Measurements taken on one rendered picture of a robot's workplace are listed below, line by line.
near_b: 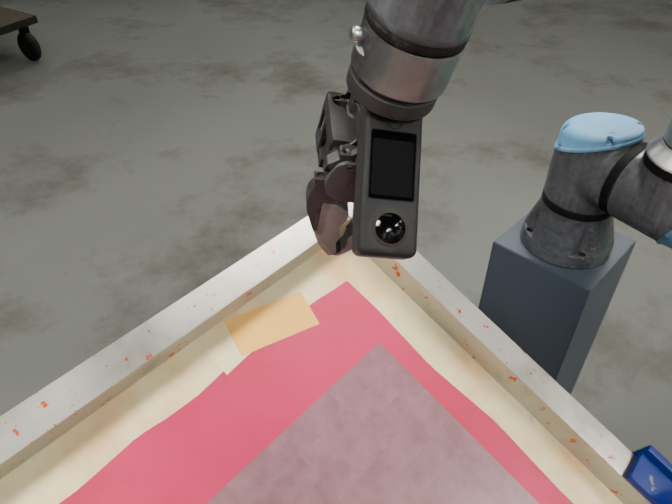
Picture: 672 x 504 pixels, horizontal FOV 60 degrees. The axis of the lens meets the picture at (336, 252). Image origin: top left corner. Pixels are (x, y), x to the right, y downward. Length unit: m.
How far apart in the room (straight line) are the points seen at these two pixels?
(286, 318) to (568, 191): 0.50
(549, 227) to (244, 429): 0.61
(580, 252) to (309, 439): 0.58
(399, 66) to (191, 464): 0.43
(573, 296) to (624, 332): 1.74
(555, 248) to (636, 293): 1.97
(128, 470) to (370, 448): 0.25
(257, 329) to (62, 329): 2.10
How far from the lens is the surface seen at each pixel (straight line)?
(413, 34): 0.40
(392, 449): 0.68
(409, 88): 0.42
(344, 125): 0.50
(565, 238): 1.01
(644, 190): 0.91
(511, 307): 1.11
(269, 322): 0.70
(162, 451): 0.63
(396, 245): 0.43
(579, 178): 0.96
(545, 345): 1.12
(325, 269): 0.75
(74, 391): 0.61
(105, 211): 3.36
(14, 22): 5.24
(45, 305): 2.89
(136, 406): 0.64
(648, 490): 0.79
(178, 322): 0.64
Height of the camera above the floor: 1.84
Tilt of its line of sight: 40 degrees down
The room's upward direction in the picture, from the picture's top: straight up
